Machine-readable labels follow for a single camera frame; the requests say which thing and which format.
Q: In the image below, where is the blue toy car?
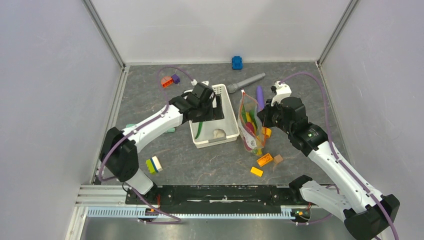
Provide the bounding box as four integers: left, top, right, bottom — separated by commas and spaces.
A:
231, 56, 243, 70

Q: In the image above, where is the mint green toy microphone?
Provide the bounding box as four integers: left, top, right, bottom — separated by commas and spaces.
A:
125, 123, 176, 133

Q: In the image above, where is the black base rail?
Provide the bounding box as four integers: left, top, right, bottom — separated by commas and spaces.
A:
123, 185, 311, 224

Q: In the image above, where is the dark green cucumber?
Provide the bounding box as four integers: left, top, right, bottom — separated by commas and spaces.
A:
248, 109, 257, 126

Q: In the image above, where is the purple small block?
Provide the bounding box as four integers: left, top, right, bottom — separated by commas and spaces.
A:
171, 74, 180, 84

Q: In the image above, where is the brown wooden cube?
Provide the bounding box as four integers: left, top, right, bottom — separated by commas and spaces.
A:
273, 154, 284, 164

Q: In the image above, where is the green chili pepper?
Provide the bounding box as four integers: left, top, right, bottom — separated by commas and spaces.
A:
240, 104, 248, 124

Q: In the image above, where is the orange transparent brick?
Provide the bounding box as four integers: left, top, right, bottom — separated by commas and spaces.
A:
256, 153, 273, 167

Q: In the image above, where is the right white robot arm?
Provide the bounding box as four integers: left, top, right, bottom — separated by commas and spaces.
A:
257, 82, 400, 240

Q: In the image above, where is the clear zip top bag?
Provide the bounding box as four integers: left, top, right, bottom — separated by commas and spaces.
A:
237, 89, 266, 157

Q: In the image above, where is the grey toy microphone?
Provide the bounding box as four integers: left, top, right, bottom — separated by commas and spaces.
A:
226, 72, 266, 94

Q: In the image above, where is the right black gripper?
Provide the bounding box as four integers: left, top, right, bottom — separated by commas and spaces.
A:
257, 98, 293, 135

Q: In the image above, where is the red sweet potato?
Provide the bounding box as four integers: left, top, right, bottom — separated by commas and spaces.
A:
246, 122, 256, 136

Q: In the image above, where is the yellow round-top brick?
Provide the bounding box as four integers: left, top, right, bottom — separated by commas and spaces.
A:
261, 127, 272, 139

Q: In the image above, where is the purple toy microphone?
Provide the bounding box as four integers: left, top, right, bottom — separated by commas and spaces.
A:
256, 85, 265, 112

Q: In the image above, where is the white perforated plastic basket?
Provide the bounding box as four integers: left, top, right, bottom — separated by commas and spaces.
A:
189, 84, 240, 149

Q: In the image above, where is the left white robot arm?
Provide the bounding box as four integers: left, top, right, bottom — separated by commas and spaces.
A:
98, 82, 224, 204

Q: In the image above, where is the yellow banana bunch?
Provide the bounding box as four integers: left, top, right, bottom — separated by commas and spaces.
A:
243, 112, 262, 156

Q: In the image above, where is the green blue white block stack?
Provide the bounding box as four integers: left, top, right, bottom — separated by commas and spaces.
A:
145, 156, 163, 175

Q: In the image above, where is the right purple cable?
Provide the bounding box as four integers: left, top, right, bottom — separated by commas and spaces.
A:
278, 71, 400, 240

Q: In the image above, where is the yellow flat brick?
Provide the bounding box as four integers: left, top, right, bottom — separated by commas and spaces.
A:
250, 166, 264, 177

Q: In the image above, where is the white garlic bulb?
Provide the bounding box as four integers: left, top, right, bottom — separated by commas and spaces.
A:
213, 128, 226, 139

